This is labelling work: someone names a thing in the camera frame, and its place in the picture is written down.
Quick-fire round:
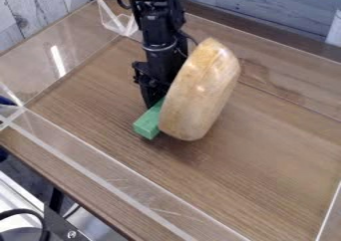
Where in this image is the brown wooden bowl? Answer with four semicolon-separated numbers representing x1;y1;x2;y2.
159;38;240;141

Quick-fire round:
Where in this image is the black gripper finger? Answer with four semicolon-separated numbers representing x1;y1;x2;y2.
140;84;169;109

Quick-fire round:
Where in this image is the blue object left edge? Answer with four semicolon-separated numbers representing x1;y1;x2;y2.
0;96;17;106

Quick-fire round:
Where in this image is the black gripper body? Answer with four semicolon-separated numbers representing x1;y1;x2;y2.
132;42;187;91

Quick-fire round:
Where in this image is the black metal bracket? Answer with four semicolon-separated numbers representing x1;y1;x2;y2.
44;206;90;241

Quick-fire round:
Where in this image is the black cable bottom left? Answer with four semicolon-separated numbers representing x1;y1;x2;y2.
0;208;50;241

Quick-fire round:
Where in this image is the green rectangular block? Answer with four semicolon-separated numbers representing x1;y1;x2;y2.
133;100;164;140

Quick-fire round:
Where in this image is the clear acrylic tray wall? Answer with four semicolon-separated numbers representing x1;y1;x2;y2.
0;0;341;241

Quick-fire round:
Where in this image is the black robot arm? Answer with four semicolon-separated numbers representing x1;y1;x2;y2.
117;0;195;108

